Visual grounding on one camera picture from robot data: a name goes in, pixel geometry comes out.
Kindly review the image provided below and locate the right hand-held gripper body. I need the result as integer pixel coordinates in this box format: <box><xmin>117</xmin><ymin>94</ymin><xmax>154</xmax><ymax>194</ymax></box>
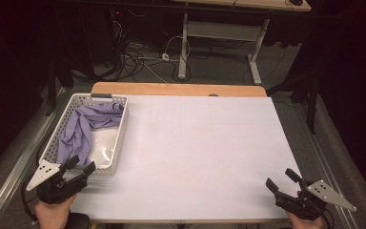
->
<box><xmin>274</xmin><ymin>178</ymin><xmax>357</xmax><ymax>221</ymax></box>

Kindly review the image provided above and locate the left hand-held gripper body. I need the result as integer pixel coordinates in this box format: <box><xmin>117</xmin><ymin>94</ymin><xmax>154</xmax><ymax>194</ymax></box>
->
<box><xmin>26</xmin><ymin>159</ymin><xmax>89</xmax><ymax>205</ymax></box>

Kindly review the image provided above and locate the purple cloth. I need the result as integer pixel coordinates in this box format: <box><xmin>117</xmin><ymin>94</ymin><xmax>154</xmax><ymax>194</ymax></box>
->
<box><xmin>56</xmin><ymin>102</ymin><xmax>125</xmax><ymax>167</ymax></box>

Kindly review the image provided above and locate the white perforated plastic basket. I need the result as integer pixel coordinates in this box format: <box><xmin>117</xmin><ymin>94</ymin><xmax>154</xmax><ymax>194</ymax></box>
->
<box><xmin>38</xmin><ymin>93</ymin><xmax>130</xmax><ymax>177</ymax></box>

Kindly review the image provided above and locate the person's right hand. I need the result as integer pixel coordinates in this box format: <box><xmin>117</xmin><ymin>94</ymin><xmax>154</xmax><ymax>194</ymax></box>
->
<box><xmin>285</xmin><ymin>211</ymin><xmax>327</xmax><ymax>229</ymax></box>

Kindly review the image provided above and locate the person's left hand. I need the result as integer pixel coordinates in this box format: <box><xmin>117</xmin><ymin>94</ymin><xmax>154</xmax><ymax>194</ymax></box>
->
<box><xmin>33</xmin><ymin>194</ymin><xmax>77</xmax><ymax>229</ymax></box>

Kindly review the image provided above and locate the person's leg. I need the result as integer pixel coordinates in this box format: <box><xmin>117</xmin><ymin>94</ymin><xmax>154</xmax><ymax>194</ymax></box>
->
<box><xmin>64</xmin><ymin>212</ymin><xmax>92</xmax><ymax>229</ymax></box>

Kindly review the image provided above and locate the black metal stand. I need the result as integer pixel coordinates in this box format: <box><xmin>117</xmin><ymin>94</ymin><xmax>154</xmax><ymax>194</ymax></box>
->
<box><xmin>43</xmin><ymin>58</ymin><xmax>75</xmax><ymax>117</ymax></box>
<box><xmin>266</xmin><ymin>71</ymin><xmax>320</xmax><ymax>135</ymax></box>

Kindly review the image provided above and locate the white table cover sheet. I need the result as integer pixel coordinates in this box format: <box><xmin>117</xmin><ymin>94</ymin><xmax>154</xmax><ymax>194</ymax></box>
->
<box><xmin>70</xmin><ymin>94</ymin><xmax>301</xmax><ymax>221</ymax></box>

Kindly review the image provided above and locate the wooden table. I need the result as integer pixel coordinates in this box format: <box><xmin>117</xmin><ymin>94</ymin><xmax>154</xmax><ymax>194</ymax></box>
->
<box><xmin>90</xmin><ymin>81</ymin><xmax>268</xmax><ymax>98</ymax></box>

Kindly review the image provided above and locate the white-framed wooden desk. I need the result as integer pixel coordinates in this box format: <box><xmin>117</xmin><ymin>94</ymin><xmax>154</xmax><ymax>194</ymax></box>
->
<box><xmin>171</xmin><ymin>0</ymin><xmax>313</xmax><ymax>86</ymax></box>

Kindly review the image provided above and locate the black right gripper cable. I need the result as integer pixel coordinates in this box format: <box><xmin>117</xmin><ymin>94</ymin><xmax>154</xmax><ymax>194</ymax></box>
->
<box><xmin>321</xmin><ymin>208</ymin><xmax>336</xmax><ymax>229</ymax></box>

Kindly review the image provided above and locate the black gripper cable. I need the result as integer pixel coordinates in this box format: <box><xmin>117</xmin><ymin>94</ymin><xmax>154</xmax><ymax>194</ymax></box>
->
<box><xmin>321</xmin><ymin>208</ymin><xmax>336</xmax><ymax>229</ymax></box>
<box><xmin>20</xmin><ymin>179</ymin><xmax>41</xmax><ymax>224</ymax></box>

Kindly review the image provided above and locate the aluminium rail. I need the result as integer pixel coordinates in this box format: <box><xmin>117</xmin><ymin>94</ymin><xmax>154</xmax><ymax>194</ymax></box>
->
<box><xmin>0</xmin><ymin>87</ymin><xmax>70</xmax><ymax>229</ymax></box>
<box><xmin>294</xmin><ymin>100</ymin><xmax>361</xmax><ymax>229</ymax></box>

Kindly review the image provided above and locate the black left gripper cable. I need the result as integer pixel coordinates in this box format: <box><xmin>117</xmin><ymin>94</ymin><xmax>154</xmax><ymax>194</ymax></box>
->
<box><xmin>20</xmin><ymin>179</ymin><xmax>41</xmax><ymax>224</ymax></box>

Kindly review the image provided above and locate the bundle of black cables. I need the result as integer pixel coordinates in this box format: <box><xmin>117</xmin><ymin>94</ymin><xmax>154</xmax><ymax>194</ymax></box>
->
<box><xmin>106</xmin><ymin>37</ymin><xmax>193</xmax><ymax>84</ymax></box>

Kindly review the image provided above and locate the white cable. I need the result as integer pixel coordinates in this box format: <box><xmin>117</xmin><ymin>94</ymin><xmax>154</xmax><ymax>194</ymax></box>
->
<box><xmin>164</xmin><ymin>35</ymin><xmax>192</xmax><ymax>63</ymax></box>

